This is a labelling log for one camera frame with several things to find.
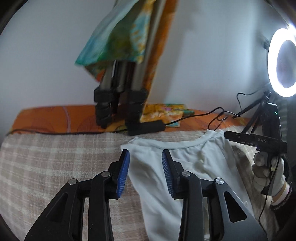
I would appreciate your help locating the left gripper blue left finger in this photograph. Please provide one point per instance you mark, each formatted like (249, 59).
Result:
(107, 185)

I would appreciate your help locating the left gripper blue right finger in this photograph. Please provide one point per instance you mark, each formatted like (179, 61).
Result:
(184, 185)

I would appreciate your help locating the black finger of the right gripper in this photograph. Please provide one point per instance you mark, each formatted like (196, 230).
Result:
(242, 138)

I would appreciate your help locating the white t-shirt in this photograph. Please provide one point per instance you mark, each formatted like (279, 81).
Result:
(226, 204)

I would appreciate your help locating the right gloved hand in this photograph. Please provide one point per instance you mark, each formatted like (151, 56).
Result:
(263, 175)

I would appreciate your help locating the plaid beige bed blanket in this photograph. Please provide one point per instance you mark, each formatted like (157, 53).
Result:
(35, 167)

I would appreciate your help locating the folded silver tripod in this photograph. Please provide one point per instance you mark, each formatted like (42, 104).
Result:
(122, 87)

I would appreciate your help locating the orange leaf-pattern bed sheet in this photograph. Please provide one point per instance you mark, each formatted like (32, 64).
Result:
(81, 118)

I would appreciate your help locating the colourful floral scarf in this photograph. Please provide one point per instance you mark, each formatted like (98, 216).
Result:
(122, 35)

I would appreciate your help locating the black ring light tripod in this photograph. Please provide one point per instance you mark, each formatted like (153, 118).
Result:
(255, 120)

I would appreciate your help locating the right forearm with bracelets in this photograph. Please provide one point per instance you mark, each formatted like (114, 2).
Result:
(281, 197)

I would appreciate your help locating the black cable inline adapter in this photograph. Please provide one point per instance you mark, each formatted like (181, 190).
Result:
(135, 129)

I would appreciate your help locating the bright ring light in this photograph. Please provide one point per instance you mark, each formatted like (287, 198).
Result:
(281, 61)

